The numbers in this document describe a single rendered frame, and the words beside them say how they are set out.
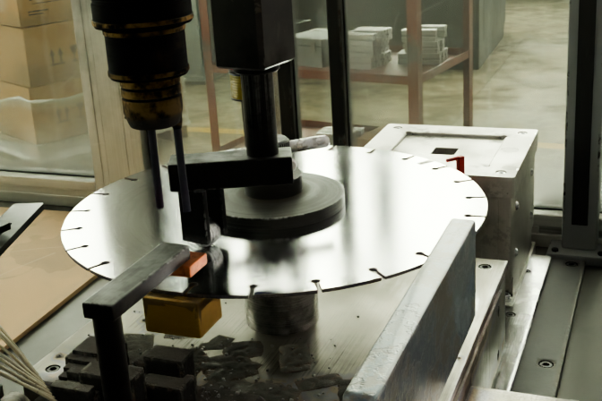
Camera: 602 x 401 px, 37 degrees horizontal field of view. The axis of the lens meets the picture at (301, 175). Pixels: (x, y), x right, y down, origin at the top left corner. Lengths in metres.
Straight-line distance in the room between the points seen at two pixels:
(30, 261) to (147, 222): 0.51
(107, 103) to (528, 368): 0.71
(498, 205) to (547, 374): 0.18
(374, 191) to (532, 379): 0.24
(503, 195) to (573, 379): 0.19
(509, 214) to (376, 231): 0.30
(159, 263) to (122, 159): 0.78
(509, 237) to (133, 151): 0.59
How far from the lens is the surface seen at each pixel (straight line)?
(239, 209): 0.69
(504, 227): 0.95
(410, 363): 0.42
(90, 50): 1.31
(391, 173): 0.78
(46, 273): 1.17
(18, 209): 0.88
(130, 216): 0.73
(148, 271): 0.54
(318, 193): 0.71
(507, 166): 0.96
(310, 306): 0.74
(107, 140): 1.33
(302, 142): 0.71
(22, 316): 1.06
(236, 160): 0.62
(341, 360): 0.70
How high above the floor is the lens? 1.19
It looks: 18 degrees down
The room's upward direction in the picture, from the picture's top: 4 degrees counter-clockwise
